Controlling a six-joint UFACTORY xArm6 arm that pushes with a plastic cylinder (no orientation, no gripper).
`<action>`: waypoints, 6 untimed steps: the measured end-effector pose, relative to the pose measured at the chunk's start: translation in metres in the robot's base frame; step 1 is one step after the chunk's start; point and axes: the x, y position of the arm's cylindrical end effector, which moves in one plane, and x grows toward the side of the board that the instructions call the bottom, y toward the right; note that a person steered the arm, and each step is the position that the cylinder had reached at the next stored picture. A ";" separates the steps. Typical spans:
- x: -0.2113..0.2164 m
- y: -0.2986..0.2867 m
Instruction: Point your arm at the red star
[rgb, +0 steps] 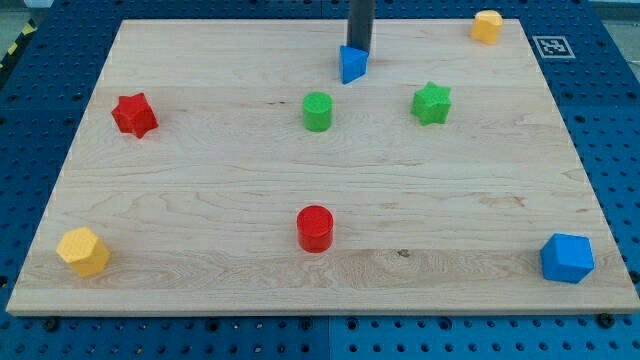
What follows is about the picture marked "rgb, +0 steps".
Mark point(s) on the blue cube block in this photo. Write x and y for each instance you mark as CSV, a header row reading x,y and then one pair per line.
x,y
567,258

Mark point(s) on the red cylinder block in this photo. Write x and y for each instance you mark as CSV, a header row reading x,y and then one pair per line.
x,y
315,226

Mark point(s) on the blue triangular prism block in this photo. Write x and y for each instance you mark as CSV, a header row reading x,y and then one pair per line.
x,y
353,63

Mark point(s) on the green cylinder block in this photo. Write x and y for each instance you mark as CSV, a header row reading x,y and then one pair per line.
x,y
317,111

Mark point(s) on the wooden board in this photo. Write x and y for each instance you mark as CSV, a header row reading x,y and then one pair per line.
x,y
199,215

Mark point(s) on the yellow hexagon block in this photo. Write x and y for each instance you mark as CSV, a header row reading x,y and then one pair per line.
x,y
83,251

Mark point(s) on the white fiducial marker tag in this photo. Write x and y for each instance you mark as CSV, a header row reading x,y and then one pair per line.
x,y
553,47

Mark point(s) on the dark cylindrical robot arm tool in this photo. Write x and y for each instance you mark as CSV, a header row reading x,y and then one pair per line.
x,y
360,24

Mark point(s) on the green star block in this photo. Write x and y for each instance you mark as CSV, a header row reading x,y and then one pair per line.
x,y
431,104

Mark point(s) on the yellow black hazard tape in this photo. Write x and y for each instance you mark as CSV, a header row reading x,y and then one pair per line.
x,y
17,48

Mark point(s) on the yellow pentagon block top right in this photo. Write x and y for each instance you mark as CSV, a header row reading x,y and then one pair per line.
x,y
486,26

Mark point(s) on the red star block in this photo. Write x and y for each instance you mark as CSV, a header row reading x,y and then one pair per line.
x,y
133,114

